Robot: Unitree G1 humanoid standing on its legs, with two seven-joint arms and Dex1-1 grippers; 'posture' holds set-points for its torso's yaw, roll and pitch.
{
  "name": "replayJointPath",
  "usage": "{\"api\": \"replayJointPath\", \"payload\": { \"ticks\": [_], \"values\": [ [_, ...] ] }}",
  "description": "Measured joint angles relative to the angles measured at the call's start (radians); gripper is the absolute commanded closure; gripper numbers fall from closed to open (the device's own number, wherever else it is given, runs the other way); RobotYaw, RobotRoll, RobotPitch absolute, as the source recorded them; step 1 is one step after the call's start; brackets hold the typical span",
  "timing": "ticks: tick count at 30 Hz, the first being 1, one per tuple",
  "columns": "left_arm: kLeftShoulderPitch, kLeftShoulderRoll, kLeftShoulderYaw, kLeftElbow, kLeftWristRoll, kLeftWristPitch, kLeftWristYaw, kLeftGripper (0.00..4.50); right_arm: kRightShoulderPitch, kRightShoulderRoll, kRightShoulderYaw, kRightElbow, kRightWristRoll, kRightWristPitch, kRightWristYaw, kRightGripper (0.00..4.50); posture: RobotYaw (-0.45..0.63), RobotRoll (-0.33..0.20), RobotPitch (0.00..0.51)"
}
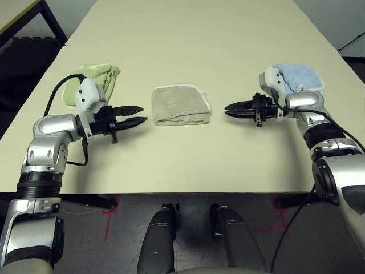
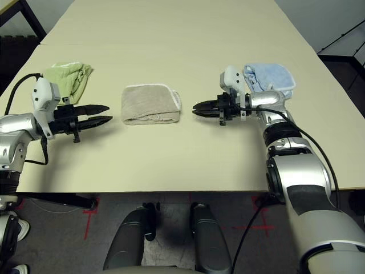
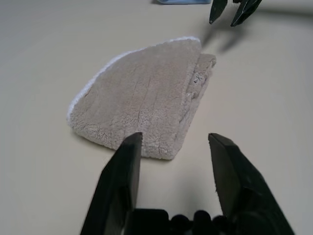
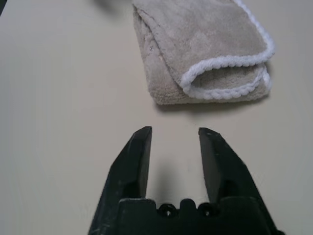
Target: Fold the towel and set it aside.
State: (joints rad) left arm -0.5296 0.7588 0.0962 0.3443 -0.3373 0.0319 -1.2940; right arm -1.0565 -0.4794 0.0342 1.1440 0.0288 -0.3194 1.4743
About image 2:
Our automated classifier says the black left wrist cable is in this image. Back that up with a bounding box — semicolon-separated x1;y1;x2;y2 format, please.
4;73;50;166

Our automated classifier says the black frame cabinet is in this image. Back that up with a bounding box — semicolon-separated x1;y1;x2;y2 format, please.
316;19;365;95

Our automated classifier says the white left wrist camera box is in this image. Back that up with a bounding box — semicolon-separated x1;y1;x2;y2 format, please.
31;76;62;140

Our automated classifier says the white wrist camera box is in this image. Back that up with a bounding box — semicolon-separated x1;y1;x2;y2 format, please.
218;65;246;121
31;76;62;140

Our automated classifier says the light grey robot torso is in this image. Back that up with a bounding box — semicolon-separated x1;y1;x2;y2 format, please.
99;265;200;274

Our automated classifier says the side table with black frame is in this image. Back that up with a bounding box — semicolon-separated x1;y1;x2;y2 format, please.
0;0;48;41

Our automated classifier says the red tape floor cross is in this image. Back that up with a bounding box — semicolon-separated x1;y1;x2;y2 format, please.
82;198;101;239
232;196;276;237

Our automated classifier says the light blue folded towel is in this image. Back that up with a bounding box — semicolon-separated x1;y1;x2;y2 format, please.
242;62;297;100

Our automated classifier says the black foam floor mat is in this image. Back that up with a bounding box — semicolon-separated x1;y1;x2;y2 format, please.
0;34;39;95

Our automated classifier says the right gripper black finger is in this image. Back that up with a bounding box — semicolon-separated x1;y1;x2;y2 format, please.
193;109;221;119
192;99;220;111

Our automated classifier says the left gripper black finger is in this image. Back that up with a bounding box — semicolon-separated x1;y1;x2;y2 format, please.
76;115;113;131
75;104;111;116

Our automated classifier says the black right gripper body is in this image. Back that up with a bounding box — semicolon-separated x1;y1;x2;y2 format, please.
216;88;252;126

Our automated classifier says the black table foot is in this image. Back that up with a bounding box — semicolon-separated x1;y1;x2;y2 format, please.
17;192;98;209

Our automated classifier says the beige towel with white trim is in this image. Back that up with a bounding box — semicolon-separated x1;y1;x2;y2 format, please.
120;83;183;126

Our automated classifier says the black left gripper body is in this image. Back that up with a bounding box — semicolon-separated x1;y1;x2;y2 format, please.
52;104;83;143

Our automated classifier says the dark grey robot left leg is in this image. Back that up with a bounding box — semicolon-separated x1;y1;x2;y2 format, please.
102;202;157;271

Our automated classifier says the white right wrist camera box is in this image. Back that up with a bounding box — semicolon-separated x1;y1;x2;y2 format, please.
218;65;246;121

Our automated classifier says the green folded towel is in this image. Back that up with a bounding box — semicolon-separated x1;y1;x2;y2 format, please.
42;61;95;106

